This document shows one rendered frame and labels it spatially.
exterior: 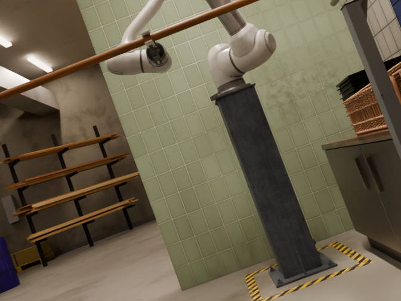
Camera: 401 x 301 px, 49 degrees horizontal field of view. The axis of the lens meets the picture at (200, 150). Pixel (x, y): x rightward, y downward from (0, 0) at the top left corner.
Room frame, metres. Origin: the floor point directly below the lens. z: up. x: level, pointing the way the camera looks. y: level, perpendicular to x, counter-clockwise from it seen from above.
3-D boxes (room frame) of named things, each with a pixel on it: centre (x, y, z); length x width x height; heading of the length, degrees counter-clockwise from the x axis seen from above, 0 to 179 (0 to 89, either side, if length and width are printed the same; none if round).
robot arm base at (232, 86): (2.35, -0.26, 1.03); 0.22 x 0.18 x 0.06; 89
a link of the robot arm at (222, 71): (2.35, -0.29, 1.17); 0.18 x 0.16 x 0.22; 51
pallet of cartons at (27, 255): (10.66, 4.97, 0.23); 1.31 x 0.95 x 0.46; 89
